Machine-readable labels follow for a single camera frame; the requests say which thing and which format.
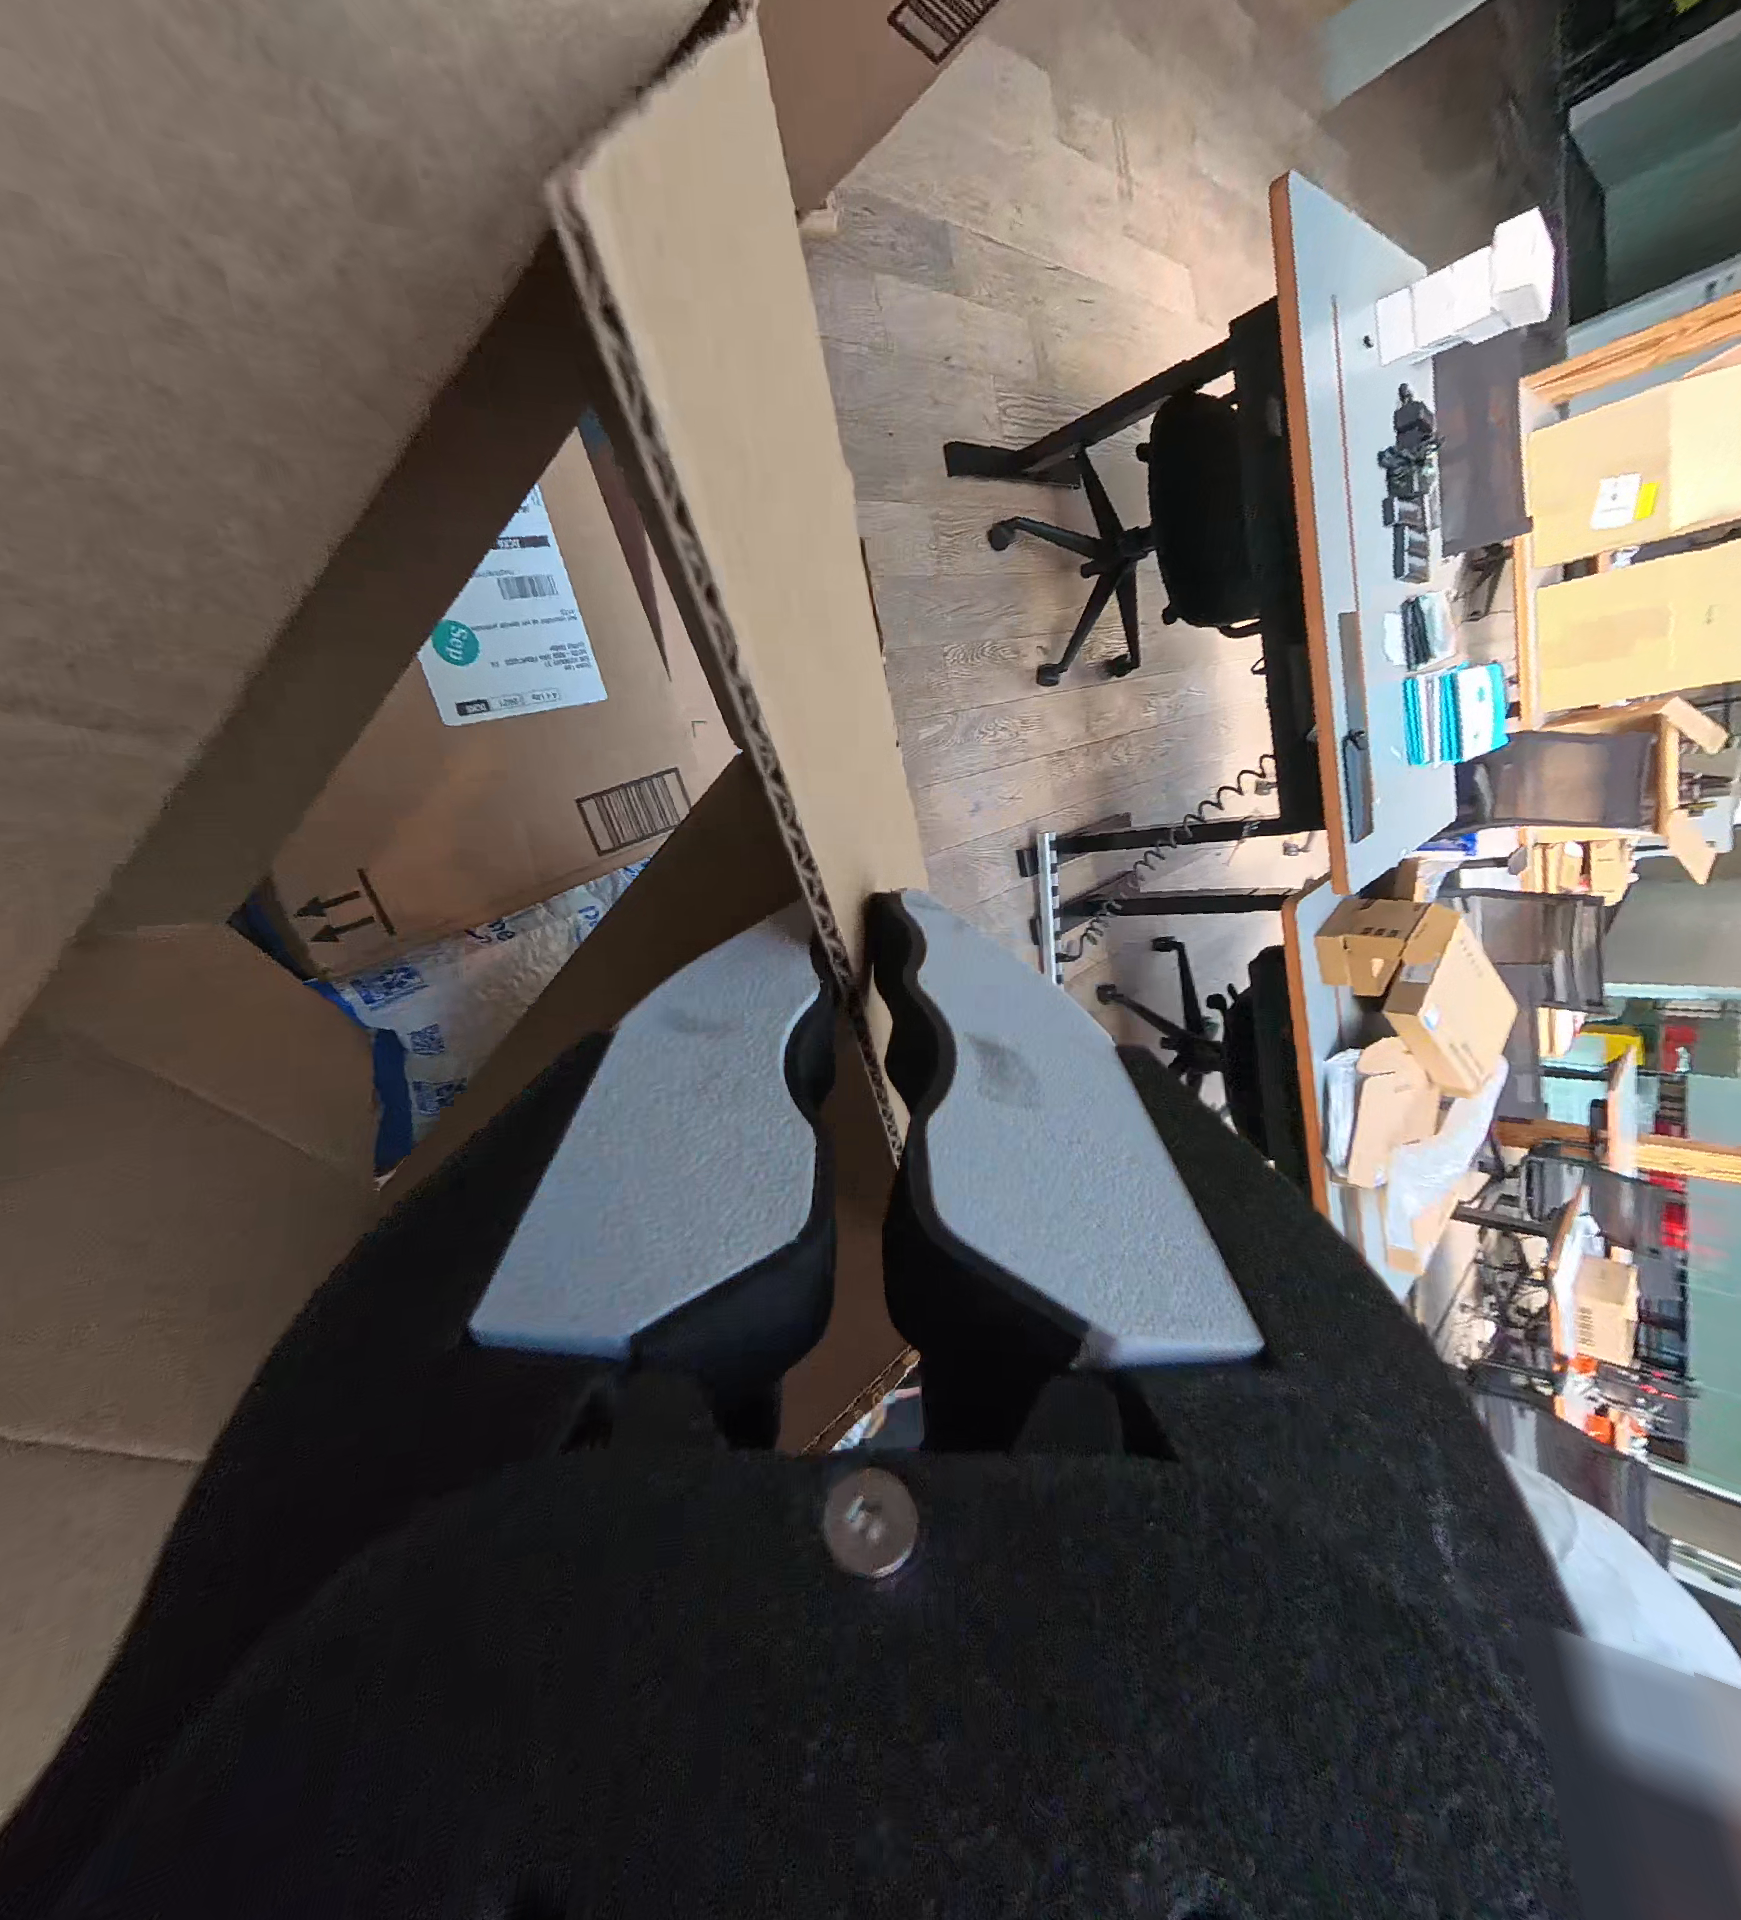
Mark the black gadgets cluster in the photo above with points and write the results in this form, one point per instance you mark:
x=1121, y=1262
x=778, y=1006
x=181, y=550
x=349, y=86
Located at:
x=1411, y=480

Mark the black office chair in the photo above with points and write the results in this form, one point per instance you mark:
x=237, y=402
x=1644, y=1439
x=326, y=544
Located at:
x=1251, y=1036
x=1207, y=510

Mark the large cardboard box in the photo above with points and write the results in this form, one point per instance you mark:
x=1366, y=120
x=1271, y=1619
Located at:
x=211, y=329

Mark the white small boxes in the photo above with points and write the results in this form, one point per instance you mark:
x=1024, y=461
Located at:
x=1471, y=293

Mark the plain closed cardboard box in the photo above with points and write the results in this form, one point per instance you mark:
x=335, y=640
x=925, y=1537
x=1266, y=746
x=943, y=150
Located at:
x=1649, y=623

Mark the clear bubble wrap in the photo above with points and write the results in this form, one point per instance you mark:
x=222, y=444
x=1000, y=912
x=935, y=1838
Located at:
x=1411, y=1156

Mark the dark brown board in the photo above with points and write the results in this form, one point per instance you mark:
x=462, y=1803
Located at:
x=1482, y=441

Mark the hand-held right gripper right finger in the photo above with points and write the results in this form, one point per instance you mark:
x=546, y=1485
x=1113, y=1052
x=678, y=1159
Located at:
x=1066, y=1201

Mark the black bar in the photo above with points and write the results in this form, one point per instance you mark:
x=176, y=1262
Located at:
x=1359, y=787

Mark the cardboard box with blue label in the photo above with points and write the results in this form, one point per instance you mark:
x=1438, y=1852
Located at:
x=1440, y=997

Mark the wooden shelf rack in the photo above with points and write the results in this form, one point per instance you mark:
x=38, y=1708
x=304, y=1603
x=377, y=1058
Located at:
x=1680, y=308

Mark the cardboard box with white label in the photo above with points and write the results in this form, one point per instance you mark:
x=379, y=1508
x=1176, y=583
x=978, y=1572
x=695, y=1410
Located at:
x=509, y=750

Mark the white padded mailer blue print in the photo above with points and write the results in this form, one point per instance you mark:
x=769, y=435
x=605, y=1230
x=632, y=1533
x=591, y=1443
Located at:
x=495, y=976

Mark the grey wood-edged office desk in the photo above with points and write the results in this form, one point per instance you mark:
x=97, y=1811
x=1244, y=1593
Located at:
x=1343, y=495
x=1312, y=1050

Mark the stack of teal packets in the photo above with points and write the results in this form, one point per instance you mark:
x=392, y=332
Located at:
x=1455, y=716

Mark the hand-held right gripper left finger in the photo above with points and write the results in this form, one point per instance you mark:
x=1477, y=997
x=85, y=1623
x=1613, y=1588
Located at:
x=661, y=1169

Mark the open cardboard box yellow label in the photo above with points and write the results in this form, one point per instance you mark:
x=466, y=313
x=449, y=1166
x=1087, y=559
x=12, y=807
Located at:
x=1636, y=465

